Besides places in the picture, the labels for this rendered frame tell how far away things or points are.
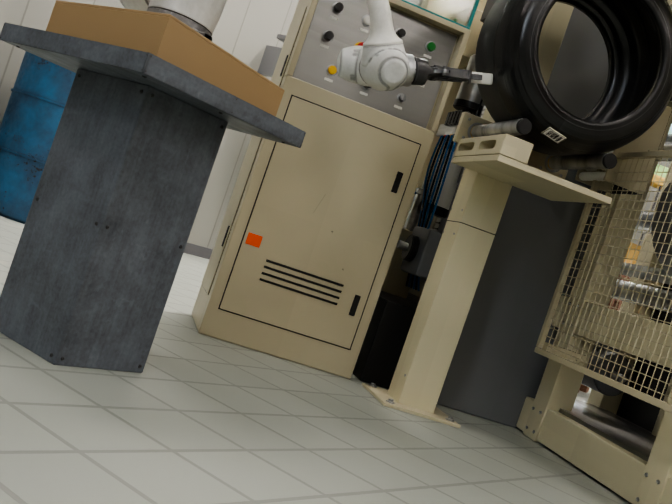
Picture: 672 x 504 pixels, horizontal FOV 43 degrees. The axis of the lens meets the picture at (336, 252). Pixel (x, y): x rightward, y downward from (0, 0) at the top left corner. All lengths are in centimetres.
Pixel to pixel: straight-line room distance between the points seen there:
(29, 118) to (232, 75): 291
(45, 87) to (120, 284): 288
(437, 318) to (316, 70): 92
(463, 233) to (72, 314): 137
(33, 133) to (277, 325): 220
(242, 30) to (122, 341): 460
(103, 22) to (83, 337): 66
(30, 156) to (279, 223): 210
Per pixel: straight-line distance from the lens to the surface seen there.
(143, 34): 179
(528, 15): 246
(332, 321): 292
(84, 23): 195
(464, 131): 273
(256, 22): 646
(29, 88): 476
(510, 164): 241
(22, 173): 468
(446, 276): 275
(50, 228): 196
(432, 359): 278
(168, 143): 189
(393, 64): 217
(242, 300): 286
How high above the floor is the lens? 43
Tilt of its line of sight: 1 degrees down
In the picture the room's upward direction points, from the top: 19 degrees clockwise
